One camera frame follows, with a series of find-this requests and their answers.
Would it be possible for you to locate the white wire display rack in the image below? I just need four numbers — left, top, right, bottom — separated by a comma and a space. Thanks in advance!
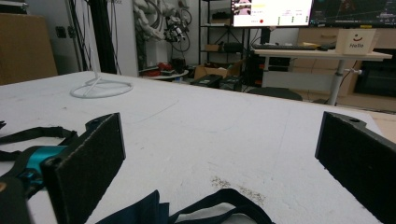
69, 0, 134, 100

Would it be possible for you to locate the brown cardboard board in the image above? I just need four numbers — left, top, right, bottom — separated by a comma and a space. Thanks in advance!
0, 12, 59, 86

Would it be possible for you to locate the bright computer monitor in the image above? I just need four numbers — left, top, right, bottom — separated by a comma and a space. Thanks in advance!
231, 0, 314, 29

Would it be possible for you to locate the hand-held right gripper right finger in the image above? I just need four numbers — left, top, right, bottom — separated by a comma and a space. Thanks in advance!
315, 111, 396, 224

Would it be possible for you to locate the dark computer monitor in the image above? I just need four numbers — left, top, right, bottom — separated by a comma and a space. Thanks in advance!
309, 0, 396, 30

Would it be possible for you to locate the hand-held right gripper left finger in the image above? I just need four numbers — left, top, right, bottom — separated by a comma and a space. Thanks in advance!
17, 112, 127, 224

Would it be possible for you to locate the white foam mat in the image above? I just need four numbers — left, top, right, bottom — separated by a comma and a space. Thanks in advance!
0, 70, 385, 224

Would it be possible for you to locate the black frame post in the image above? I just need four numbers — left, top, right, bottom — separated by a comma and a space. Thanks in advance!
88, 0, 119, 75

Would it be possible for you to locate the black case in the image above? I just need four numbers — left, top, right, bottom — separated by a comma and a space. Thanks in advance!
191, 74, 224, 89

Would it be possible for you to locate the white desk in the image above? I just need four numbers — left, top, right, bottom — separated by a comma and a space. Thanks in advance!
252, 47, 394, 106

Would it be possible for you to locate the open cardboard box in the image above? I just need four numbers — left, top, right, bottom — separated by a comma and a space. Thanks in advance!
193, 60, 245, 81

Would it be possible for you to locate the black metal shelf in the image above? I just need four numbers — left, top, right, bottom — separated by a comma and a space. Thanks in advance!
198, 0, 248, 67

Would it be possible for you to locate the black keyboard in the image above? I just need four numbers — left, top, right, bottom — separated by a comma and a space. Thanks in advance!
251, 44, 318, 51

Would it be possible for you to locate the black bow tie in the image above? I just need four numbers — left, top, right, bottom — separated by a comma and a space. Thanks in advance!
0, 125, 276, 224

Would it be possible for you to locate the white box with smile print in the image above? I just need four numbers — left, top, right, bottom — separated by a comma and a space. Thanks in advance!
334, 28, 378, 56

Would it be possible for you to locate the round white table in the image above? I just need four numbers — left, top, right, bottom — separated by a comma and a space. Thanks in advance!
138, 68, 190, 81

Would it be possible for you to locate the black round stool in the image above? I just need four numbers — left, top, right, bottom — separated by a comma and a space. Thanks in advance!
247, 86, 304, 102

